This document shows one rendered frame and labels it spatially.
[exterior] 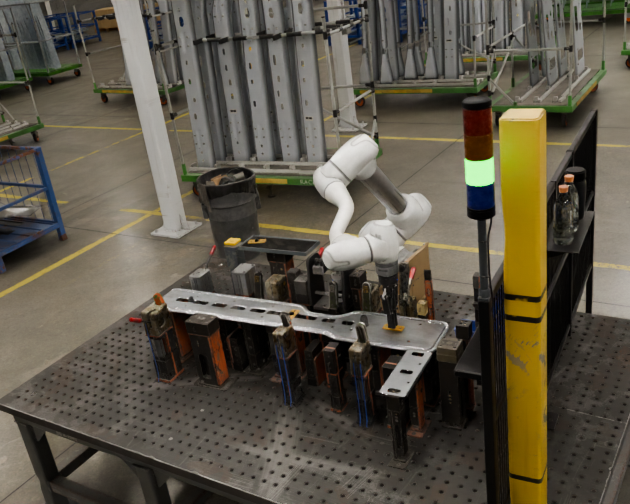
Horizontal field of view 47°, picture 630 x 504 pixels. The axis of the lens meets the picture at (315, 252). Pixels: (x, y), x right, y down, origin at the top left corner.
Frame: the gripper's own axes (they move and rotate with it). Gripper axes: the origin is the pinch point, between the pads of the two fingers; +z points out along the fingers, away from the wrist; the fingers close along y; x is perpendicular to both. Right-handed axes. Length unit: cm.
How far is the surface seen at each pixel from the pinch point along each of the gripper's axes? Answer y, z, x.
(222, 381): 19, 32, -76
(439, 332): -2.2, 4.8, 18.4
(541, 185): 50, -77, 68
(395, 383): 34.3, 4.8, 14.5
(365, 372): 22.7, 11.0, -2.8
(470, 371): 24.3, 1.8, 38.5
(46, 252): -202, 105, -444
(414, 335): 2.4, 4.8, 9.8
